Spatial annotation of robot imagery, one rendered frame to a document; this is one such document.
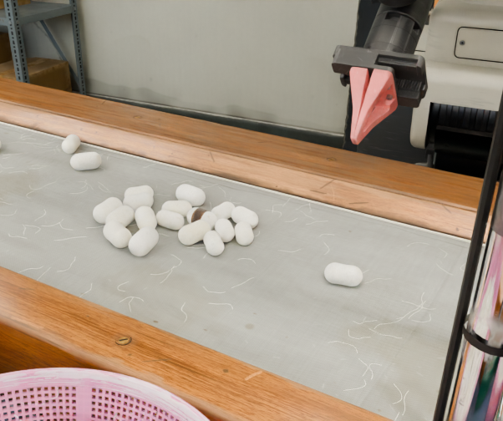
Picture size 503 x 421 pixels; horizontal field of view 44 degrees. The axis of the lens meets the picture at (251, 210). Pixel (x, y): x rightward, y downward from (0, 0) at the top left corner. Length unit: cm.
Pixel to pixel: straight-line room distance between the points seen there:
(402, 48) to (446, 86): 37
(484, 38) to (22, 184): 75
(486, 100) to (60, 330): 81
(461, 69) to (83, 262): 72
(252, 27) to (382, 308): 229
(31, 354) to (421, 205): 42
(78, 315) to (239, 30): 237
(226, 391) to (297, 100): 239
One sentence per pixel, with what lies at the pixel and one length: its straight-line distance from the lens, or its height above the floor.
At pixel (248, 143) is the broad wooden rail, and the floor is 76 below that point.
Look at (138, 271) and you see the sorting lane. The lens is 59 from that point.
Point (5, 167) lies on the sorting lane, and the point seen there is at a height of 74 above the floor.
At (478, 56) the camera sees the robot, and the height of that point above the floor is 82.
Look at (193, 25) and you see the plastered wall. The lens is 289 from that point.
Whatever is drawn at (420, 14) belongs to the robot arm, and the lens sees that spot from 76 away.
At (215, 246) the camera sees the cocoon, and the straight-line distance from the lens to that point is 60.
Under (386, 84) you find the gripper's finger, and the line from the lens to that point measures 70.
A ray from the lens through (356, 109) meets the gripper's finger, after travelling 69.
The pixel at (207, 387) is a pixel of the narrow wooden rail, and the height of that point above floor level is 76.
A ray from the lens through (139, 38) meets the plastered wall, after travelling 305.
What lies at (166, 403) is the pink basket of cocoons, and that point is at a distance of 42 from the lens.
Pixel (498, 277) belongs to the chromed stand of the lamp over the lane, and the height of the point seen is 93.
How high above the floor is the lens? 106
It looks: 28 degrees down
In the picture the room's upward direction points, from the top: 1 degrees clockwise
